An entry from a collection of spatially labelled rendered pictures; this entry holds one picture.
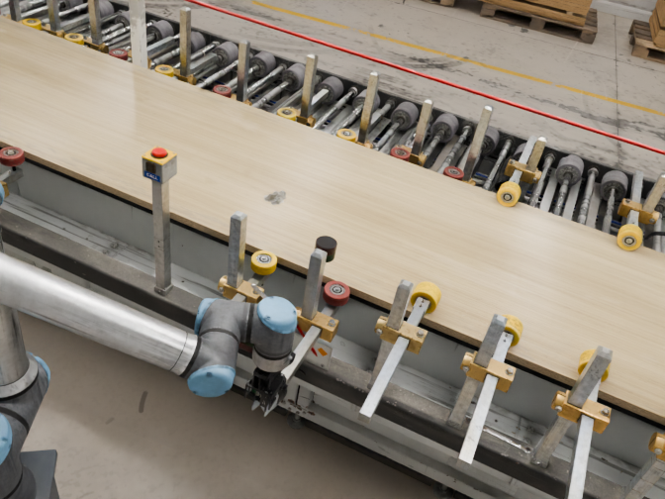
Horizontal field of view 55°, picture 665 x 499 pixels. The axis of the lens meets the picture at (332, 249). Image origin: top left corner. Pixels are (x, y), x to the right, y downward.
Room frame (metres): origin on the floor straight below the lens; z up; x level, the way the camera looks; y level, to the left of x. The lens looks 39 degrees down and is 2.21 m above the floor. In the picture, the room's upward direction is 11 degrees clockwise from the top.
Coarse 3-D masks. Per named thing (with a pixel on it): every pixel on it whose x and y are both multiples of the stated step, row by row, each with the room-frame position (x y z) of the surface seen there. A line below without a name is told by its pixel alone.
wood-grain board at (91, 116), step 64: (0, 64) 2.40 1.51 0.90; (64, 64) 2.51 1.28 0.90; (128, 64) 2.62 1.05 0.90; (0, 128) 1.94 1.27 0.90; (64, 128) 2.02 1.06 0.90; (128, 128) 2.10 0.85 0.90; (192, 128) 2.19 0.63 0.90; (256, 128) 2.28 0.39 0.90; (128, 192) 1.70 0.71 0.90; (192, 192) 1.77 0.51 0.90; (256, 192) 1.84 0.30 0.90; (320, 192) 1.91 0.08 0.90; (384, 192) 1.99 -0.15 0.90; (448, 192) 2.07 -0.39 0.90; (384, 256) 1.62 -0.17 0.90; (448, 256) 1.68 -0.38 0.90; (512, 256) 1.75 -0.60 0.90; (576, 256) 1.81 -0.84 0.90; (640, 256) 1.89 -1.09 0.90; (448, 320) 1.38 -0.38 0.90; (576, 320) 1.49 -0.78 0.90; (640, 320) 1.54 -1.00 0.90; (640, 384) 1.27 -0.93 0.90
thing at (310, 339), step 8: (328, 304) 1.39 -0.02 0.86; (328, 312) 1.36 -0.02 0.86; (312, 328) 1.29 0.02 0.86; (312, 336) 1.26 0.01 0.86; (304, 344) 1.22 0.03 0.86; (312, 344) 1.23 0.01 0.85; (296, 352) 1.18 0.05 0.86; (304, 352) 1.19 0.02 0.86; (296, 360) 1.16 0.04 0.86; (288, 368) 1.12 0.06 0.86; (296, 368) 1.14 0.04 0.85; (288, 376) 1.10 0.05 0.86
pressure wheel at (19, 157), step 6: (0, 150) 1.79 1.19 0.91; (6, 150) 1.80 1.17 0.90; (12, 150) 1.80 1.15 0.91; (18, 150) 1.81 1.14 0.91; (0, 156) 1.76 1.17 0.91; (6, 156) 1.77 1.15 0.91; (12, 156) 1.77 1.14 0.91; (18, 156) 1.78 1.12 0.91; (24, 156) 1.81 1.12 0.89; (0, 162) 1.77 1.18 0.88; (6, 162) 1.76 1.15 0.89; (12, 162) 1.76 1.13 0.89; (18, 162) 1.78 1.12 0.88; (12, 168) 1.79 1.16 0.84
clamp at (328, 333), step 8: (304, 320) 1.31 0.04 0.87; (312, 320) 1.31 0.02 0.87; (320, 320) 1.31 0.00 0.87; (328, 320) 1.32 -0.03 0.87; (336, 320) 1.33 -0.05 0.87; (304, 328) 1.31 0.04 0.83; (320, 328) 1.29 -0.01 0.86; (328, 328) 1.29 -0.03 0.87; (336, 328) 1.31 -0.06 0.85; (320, 336) 1.29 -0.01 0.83; (328, 336) 1.28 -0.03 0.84
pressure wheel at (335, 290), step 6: (330, 282) 1.44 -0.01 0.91; (336, 282) 1.45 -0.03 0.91; (342, 282) 1.45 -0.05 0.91; (324, 288) 1.41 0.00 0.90; (330, 288) 1.42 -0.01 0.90; (336, 288) 1.42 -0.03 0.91; (342, 288) 1.43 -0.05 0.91; (348, 288) 1.43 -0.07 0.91; (324, 294) 1.40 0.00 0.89; (330, 294) 1.39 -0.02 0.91; (336, 294) 1.40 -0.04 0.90; (342, 294) 1.40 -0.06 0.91; (348, 294) 1.41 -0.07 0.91; (330, 300) 1.38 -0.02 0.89; (336, 300) 1.38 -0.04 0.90; (342, 300) 1.38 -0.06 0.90
